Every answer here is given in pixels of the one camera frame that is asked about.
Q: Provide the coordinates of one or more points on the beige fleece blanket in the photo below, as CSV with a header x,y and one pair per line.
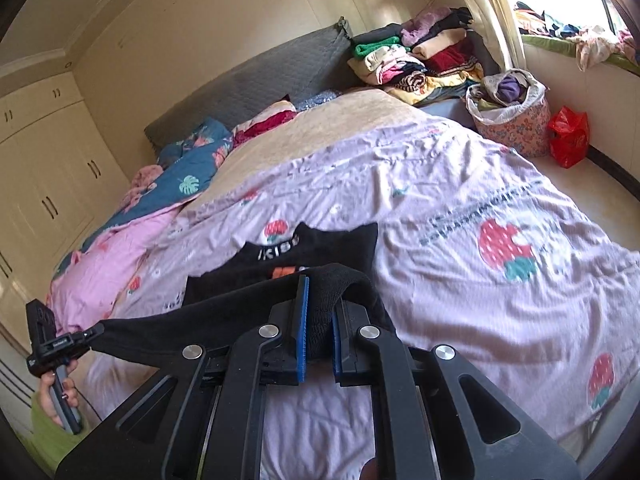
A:
x,y
346,116

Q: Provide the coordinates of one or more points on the cream curtain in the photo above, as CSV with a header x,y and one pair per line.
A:
x,y
494,21

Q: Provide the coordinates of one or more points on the pink blanket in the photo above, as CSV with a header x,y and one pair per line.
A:
x,y
86,291

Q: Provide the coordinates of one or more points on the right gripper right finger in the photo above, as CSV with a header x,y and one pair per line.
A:
x,y
341,338

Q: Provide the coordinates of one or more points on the pile of folded clothes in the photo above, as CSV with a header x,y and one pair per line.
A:
x,y
435,56

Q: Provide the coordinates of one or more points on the grey padded headboard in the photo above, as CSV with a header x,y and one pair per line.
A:
x,y
299,69

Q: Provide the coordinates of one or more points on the person's left hand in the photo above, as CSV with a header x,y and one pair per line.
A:
x,y
46,382

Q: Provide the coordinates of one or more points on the black garment with orange trim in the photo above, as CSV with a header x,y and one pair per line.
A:
x,y
227,302

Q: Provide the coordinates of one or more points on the cream built-in wardrobe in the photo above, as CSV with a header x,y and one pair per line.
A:
x,y
59,182

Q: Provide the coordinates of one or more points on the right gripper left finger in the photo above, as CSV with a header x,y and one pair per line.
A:
x,y
300,322

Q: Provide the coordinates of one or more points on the floral fabric laundry basket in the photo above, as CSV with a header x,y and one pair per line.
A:
x,y
511,108

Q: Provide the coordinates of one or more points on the red and cream pillow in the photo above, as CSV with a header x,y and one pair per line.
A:
x,y
271,117

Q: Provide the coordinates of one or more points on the lilac strawberry print duvet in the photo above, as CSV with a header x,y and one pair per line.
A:
x,y
476,248

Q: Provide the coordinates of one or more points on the blue floral quilt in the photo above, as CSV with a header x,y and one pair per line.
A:
x,y
183,170

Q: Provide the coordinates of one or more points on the red plastic bag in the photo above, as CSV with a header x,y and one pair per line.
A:
x,y
569,137

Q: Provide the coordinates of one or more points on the clothes on window sill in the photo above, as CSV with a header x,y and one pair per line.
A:
x,y
589,47

